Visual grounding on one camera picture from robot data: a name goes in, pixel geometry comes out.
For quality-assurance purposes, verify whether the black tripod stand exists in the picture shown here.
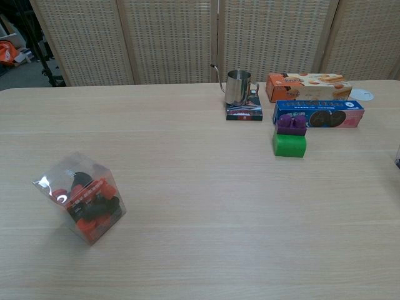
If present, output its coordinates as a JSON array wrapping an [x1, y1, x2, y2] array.
[[18, 0, 67, 88]]

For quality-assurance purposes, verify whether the wooden rattan folding screen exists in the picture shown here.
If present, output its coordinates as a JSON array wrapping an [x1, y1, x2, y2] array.
[[29, 0, 400, 88]]

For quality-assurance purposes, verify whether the clear plastic box of caps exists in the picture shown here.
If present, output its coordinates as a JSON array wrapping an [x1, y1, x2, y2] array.
[[32, 152, 128, 247]]

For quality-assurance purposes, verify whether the dark patterned flat box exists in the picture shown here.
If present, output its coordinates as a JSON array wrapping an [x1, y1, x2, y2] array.
[[225, 92, 264, 122]]

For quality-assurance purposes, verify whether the blue and pink cookie box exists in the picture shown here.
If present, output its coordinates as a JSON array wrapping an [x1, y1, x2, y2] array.
[[272, 99, 366, 129]]

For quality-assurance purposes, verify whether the green toy block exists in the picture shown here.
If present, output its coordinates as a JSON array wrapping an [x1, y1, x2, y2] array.
[[271, 129, 309, 158]]

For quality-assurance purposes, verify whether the purple toy block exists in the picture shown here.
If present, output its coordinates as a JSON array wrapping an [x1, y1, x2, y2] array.
[[274, 112, 308, 138]]

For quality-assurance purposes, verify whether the orange biscuit box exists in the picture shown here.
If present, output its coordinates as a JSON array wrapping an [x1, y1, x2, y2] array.
[[265, 72, 354, 104]]

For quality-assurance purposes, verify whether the stainless steel gooseneck pitcher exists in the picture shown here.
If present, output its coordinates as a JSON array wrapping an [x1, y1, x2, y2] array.
[[210, 64, 261, 106]]

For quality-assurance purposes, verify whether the white round lid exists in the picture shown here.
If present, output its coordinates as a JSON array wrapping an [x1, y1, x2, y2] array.
[[349, 87, 375, 102]]

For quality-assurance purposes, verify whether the orange bag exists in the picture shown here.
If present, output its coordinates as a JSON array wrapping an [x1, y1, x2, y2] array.
[[0, 39, 21, 67]]

